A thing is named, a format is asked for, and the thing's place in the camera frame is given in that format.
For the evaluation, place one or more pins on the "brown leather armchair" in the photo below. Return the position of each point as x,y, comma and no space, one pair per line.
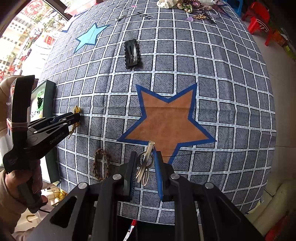
4,97

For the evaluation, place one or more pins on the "white fluffy scrunchie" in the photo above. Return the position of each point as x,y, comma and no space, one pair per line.
208,2

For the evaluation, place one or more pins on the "left hand holding gripper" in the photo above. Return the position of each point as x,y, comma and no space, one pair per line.
13,204

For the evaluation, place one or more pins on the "beige cutout hair clip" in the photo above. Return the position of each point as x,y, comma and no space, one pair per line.
144,161

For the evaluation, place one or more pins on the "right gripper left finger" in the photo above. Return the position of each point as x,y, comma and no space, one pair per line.
129,174

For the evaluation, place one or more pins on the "green translucent bangle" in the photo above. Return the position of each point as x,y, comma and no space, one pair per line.
41,93

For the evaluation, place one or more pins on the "black scalloped snap hair clip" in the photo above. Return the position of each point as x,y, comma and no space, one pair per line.
132,56

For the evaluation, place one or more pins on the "black claw hair clip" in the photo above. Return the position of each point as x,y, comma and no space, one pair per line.
40,103

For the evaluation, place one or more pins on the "blue plastic stool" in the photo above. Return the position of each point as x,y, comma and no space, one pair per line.
236,5

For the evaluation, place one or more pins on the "green gold sequin bow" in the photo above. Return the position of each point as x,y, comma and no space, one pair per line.
187,8

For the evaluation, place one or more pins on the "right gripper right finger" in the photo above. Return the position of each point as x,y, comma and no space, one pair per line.
163,177

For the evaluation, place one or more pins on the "small silver hair pin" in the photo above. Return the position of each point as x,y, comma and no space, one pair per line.
119,18

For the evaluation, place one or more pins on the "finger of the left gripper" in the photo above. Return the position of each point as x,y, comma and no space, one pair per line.
57,130
44,122

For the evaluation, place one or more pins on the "grey checked star tablecloth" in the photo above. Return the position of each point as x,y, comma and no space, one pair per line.
202,93

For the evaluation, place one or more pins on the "red plastic chair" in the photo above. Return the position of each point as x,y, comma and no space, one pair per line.
259,21

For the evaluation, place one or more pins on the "white green-edged tray box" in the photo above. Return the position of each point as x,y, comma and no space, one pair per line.
50,172

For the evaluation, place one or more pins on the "pink plastic basin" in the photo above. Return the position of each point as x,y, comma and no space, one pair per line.
79,6

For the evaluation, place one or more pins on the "gold hair clip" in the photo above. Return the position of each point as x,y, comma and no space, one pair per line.
200,16

